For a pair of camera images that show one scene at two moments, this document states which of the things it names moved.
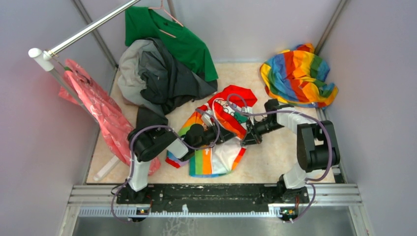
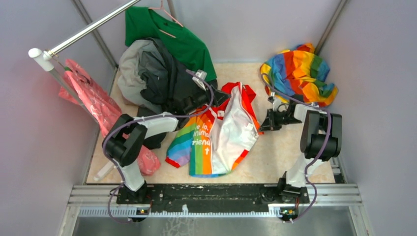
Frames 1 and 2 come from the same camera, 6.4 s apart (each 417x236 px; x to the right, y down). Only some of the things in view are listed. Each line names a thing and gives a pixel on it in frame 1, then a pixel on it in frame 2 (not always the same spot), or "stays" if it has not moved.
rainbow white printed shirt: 212,137 stays
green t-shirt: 141,23 stays
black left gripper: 224,135 to 219,97
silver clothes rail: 45,59 stays
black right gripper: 250,137 to 269,123
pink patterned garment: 115,124 stays
